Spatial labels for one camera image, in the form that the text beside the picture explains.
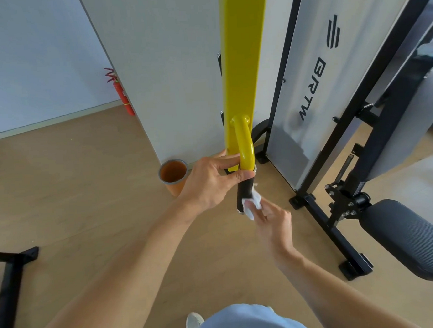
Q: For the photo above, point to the yellow fitness equipment arm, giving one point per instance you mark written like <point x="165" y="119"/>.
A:
<point x="244" y="60"/>

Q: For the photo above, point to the person's right forearm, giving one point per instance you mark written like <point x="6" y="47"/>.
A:
<point x="333" y="293"/>

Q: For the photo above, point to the orange bucket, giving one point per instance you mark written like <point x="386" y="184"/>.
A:
<point x="173" y="171"/>

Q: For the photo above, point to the black floor frame bar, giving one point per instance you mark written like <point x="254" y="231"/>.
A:
<point x="10" y="285"/>

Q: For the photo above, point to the person's left forearm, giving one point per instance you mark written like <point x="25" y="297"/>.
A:
<point x="117" y="281"/>

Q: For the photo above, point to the person's right hand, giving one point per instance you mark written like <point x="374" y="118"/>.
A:
<point x="276" y="231"/>

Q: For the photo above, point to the person's left hand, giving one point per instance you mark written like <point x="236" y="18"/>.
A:
<point x="210" y="185"/>

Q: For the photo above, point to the white wet wipe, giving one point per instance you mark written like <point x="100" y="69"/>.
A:
<point x="250" y="207"/>

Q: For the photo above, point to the black padded bench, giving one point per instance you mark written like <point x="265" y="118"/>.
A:
<point x="406" y="236"/>

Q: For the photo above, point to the white shoe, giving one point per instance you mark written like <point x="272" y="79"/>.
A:
<point x="194" y="322"/>

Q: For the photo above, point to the person's light blue clothing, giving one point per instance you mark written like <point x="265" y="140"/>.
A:
<point x="248" y="321"/>

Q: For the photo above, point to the red fire extinguisher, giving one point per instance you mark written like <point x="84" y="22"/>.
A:
<point x="124" y="94"/>

